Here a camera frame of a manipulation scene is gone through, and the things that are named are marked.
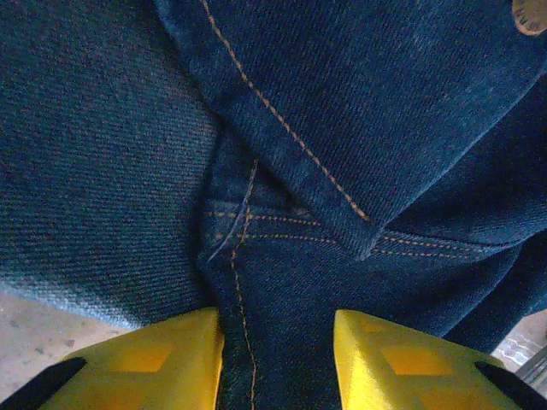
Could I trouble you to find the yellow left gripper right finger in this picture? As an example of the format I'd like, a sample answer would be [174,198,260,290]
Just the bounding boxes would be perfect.
[332,309,547,410]

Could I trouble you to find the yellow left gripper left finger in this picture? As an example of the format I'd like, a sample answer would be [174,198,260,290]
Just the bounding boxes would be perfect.
[0,307,226,410]

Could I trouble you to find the dark blue jeans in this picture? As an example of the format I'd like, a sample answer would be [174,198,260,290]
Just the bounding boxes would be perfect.
[0,0,547,410]

